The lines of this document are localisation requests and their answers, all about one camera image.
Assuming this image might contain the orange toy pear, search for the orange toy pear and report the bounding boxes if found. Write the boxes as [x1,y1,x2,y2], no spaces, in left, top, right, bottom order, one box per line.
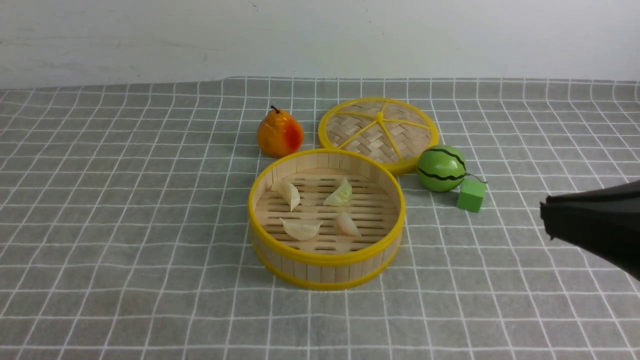
[256,105,305,158]

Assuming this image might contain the green toy cube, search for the green toy cube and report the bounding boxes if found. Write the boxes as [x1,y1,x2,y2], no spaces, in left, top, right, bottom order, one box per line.
[455,178,488,214]

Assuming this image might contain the pale green dumpling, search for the pale green dumpling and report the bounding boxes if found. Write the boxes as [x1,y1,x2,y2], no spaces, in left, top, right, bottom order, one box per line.
[323,177,353,207]

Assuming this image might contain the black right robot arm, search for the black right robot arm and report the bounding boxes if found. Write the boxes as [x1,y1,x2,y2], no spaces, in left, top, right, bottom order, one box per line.
[539,180,640,280]

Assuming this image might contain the woven bamboo steamer lid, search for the woven bamboo steamer lid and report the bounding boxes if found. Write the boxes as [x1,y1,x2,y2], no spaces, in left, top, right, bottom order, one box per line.
[317,96,441,176]

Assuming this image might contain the bamboo steamer tray yellow rim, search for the bamboo steamer tray yellow rim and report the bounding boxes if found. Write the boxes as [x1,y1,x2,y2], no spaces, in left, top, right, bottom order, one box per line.
[247,148,406,291]

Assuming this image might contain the green toy watermelon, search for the green toy watermelon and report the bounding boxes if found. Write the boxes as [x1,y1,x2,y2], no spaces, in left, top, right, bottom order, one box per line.
[416,145,467,193]

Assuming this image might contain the white dumpling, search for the white dumpling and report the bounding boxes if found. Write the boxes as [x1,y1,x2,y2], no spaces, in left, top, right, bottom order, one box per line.
[279,218,323,242]
[271,179,301,212]
[335,212,361,238]

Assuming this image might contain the grey checked tablecloth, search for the grey checked tablecloth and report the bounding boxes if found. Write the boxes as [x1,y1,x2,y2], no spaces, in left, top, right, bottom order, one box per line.
[0,77,640,360]

